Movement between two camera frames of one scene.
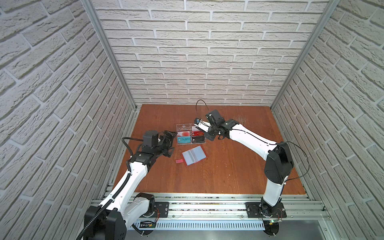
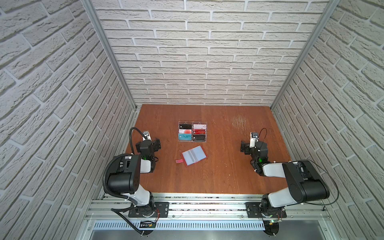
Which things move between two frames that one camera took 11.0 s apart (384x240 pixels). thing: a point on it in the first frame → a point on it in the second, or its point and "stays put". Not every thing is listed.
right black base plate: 254,210 stays put
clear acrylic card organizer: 187,134 stays put
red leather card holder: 193,155 stays put
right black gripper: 210,137 → 247,147
